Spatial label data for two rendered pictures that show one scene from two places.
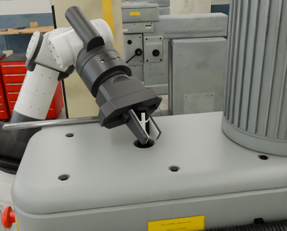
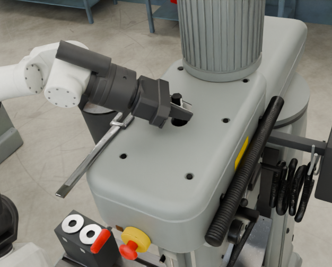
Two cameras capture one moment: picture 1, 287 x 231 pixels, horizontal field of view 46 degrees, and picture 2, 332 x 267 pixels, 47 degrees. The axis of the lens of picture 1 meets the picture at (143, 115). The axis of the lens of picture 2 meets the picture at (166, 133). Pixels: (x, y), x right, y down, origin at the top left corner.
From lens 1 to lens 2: 0.58 m
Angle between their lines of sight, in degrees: 45
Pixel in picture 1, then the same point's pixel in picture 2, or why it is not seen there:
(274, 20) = not seen: outside the picture
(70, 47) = (79, 83)
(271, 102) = (243, 44)
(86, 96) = not seen: outside the picture
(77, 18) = (78, 51)
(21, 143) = not seen: outside the picture
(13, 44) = not seen: outside the picture
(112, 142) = (162, 136)
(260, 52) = (233, 15)
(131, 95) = (160, 91)
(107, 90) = (149, 99)
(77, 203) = (216, 181)
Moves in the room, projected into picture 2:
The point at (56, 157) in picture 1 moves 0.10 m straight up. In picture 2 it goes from (156, 173) to (148, 134)
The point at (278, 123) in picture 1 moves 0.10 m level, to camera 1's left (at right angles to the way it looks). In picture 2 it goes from (247, 55) to (228, 78)
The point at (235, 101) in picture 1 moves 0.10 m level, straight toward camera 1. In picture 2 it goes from (215, 54) to (249, 70)
